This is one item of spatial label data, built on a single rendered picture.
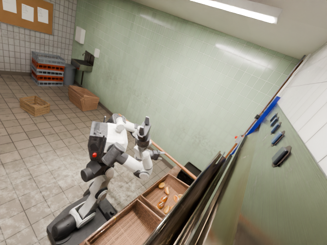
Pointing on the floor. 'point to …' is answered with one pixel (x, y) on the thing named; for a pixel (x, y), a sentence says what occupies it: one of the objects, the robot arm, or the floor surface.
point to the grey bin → (69, 74)
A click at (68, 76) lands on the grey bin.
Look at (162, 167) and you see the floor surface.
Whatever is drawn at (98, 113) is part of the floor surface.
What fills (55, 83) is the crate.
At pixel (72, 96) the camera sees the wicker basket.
